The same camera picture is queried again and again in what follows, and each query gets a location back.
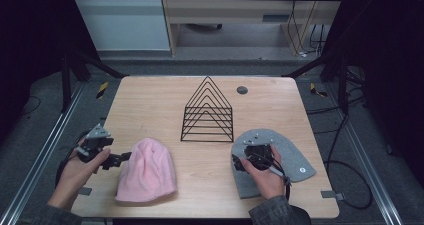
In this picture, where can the grey round table grommet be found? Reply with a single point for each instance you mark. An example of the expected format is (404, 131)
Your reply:
(242, 90)

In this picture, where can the black metal stand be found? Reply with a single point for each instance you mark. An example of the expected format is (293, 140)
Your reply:
(66, 85)
(342, 85)

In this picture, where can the aluminium frame rail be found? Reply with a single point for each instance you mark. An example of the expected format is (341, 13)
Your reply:
(40, 161)
(365, 161)

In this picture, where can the person's right hand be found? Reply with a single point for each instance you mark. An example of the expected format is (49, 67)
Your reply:
(268, 183)

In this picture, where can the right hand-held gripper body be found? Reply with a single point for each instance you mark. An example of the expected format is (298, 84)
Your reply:
(260, 153)

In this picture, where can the pink fleece hat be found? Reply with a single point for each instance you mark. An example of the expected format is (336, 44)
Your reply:
(146, 171)

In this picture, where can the black curtain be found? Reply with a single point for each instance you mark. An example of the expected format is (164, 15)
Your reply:
(390, 68)
(30, 45)

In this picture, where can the grey table edge clip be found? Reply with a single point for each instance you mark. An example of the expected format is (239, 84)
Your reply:
(331, 195)
(85, 191)

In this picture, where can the grey felt hat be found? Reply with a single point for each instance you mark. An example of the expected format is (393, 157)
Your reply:
(295, 161)

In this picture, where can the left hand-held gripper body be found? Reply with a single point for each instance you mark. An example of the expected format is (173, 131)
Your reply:
(95, 141)

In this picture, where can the person's left hand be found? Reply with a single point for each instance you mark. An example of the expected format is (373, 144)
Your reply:
(75, 176)

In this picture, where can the white cabinet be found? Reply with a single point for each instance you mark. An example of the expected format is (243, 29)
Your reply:
(123, 25)

